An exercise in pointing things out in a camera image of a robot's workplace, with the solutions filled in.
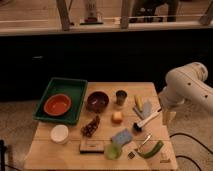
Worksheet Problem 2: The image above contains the orange yellow apple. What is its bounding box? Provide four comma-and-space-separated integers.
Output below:
112, 112, 123, 124

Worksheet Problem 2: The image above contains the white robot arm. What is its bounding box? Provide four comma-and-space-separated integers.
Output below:
158, 62, 213, 125

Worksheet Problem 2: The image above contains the dark metal cup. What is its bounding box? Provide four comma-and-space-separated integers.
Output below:
116, 90, 127, 106

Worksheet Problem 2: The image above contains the white paper cup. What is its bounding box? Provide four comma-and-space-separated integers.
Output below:
50, 125, 69, 144

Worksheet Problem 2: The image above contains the grey cloth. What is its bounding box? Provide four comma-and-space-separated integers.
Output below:
133, 100, 152, 120

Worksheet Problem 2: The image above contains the green cucumber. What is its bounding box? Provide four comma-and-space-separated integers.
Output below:
137, 140, 164, 159

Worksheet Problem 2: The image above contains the metal fork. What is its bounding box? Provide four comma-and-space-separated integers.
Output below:
128, 134, 152, 159

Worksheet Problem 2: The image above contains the blue sponge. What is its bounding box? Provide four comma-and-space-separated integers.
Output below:
111, 129, 133, 146

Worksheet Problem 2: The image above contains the dark red bowl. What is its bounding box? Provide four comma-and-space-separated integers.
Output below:
86, 91, 109, 113

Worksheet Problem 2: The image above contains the bunch of dark grapes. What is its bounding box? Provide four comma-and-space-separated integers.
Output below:
81, 116, 100, 137

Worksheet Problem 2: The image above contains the green plastic tray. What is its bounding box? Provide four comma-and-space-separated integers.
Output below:
34, 77, 87, 125

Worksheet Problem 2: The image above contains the orange bowl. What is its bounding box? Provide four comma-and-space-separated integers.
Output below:
43, 93, 72, 116

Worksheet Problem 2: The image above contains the black cable on floor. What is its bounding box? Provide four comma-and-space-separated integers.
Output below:
175, 154, 203, 171

